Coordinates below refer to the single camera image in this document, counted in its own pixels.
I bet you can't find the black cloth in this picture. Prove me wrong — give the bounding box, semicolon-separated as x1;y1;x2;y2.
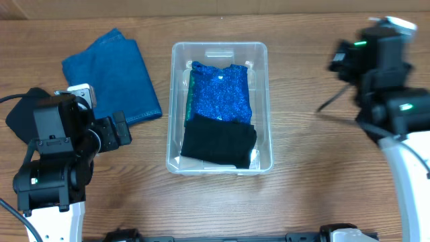
181;115;257;169
1;87;50;144

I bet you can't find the clear plastic storage bin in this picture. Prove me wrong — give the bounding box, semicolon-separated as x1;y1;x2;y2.
166;42;274;175

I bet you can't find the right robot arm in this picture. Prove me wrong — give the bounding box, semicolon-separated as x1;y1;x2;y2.
329;23;429;241

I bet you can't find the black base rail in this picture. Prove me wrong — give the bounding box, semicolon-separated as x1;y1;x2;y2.
97;223;379;242

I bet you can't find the folded blue denim cloth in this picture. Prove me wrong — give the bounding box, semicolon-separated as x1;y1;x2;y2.
62;28;163;125

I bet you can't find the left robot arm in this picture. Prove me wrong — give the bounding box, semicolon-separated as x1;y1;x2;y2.
1;93;132;241

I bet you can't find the blue green sequin garment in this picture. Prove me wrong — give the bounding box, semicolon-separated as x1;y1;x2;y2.
185;61;252;124

